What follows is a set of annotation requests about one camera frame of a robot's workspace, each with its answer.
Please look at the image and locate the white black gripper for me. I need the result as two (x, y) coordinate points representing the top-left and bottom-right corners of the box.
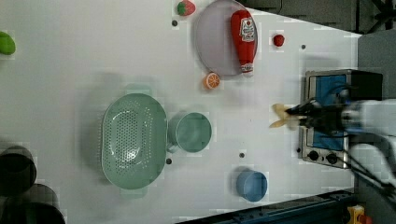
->
(286, 100), (346, 133)

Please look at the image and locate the peeled yellow toy banana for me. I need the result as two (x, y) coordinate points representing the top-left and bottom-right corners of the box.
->
(270, 104), (304, 131)

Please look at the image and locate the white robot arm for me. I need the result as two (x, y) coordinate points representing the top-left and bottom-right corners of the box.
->
(283, 99), (396, 140)

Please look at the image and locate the green mug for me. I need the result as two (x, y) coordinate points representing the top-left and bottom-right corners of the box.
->
(166, 112), (212, 153)

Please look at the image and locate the silver toaster oven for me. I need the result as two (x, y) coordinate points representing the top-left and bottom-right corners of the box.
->
(300, 69), (383, 169)

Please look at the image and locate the red toy raspberry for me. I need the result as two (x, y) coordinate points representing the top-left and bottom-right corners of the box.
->
(273, 35), (285, 47)

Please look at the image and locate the blue cup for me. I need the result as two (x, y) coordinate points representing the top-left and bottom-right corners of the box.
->
(236, 169), (268, 203)

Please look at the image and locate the orange slice toy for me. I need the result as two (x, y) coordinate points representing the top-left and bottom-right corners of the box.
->
(203, 73), (220, 90)

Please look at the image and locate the red ketchup bottle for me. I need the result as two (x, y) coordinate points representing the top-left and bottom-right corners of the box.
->
(231, 9), (256, 77)

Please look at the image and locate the grey round plate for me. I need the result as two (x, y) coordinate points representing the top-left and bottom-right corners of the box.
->
(194, 0), (258, 76)

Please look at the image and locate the toy strawberry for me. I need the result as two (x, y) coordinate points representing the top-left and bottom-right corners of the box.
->
(177, 0), (196, 16)

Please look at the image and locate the green colander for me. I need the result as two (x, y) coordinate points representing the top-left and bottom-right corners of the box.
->
(101, 83), (168, 199)

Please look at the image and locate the black cylinder container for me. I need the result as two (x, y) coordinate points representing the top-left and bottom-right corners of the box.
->
(0, 146), (36, 197)
(1, 184), (66, 224)

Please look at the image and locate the green toy fruit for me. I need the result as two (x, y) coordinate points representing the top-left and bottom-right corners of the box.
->
(0, 32), (16, 55)

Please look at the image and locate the black cable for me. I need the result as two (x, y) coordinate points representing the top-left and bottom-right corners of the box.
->
(342, 146), (396, 200)

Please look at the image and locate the blue metal frame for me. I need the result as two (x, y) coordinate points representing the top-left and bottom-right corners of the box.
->
(177, 190), (357, 224)

